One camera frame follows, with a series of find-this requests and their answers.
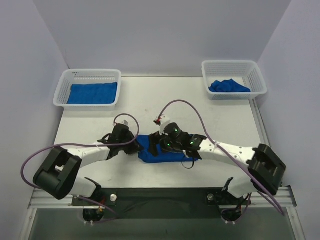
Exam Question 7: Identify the blue towel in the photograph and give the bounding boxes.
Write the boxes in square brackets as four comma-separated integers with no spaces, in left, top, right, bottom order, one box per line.
[67,82,118,105]
[136,135,193,164]

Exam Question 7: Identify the blue towels pile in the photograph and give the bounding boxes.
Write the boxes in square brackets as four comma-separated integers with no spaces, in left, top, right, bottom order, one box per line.
[208,79,251,93]

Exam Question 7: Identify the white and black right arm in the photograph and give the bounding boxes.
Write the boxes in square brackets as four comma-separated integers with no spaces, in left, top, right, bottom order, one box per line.
[148,122,287,198]

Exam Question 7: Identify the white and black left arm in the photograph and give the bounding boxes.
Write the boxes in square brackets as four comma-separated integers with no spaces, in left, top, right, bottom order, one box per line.
[33,123,143,200]

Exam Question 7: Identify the white basket with towels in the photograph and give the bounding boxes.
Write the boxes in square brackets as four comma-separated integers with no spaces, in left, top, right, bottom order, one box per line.
[201,60,267,101]

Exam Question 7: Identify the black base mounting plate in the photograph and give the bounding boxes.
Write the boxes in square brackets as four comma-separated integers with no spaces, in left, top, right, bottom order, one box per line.
[72,187,251,221]

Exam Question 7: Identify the empty white plastic basket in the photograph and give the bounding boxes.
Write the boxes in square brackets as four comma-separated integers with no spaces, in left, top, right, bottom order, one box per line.
[53,69,122,111]

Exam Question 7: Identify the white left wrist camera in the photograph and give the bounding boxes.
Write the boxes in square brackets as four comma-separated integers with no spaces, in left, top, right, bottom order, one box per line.
[121,120,130,127]

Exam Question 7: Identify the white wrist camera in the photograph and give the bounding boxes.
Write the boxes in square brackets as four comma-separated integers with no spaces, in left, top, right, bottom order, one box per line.
[121,120,130,127]
[153,115,171,135]

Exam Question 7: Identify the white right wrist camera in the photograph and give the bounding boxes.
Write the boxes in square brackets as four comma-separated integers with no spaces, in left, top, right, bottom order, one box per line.
[153,115,171,135]

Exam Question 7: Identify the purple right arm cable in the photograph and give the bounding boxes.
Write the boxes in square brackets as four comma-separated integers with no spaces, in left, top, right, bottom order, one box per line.
[157,99,285,223]

